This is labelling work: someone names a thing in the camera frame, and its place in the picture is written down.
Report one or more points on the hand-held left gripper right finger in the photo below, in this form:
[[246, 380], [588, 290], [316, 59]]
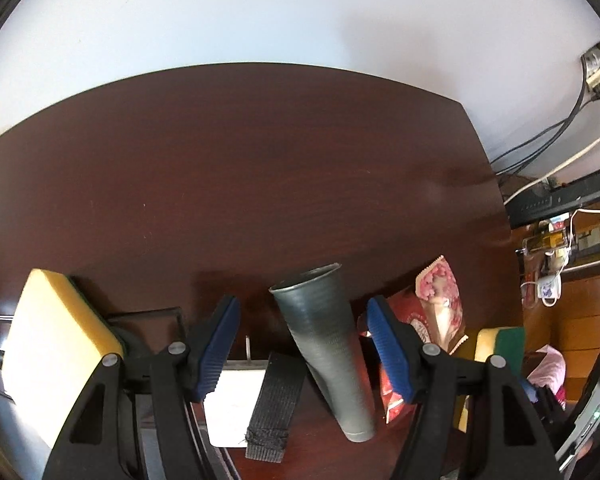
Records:
[[390, 350]]

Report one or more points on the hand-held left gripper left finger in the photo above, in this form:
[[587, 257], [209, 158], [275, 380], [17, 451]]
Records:
[[215, 355]]

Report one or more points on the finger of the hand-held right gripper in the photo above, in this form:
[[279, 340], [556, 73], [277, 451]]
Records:
[[529, 391]]

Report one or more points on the dark grey cone spool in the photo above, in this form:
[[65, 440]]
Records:
[[325, 345]]

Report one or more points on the pink cloth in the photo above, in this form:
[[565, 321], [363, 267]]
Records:
[[547, 365]]

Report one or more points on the green and yellow scouring sponge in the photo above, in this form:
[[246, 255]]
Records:
[[505, 345]]

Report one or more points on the red snack packet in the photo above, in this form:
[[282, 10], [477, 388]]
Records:
[[440, 300]]

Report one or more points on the wooden cabinet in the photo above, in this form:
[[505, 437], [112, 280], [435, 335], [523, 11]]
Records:
[[590, 320]]

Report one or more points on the white mug blue print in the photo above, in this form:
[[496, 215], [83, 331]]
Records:
[[549, 291]]

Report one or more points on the large yellow sponge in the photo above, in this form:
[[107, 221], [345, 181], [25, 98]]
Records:
[[55, 340]]

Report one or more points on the black monitor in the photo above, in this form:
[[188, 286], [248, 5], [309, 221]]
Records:
[[560, 197]]

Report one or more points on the wall power outlet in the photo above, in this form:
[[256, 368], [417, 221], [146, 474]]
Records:
[[594, 62]]

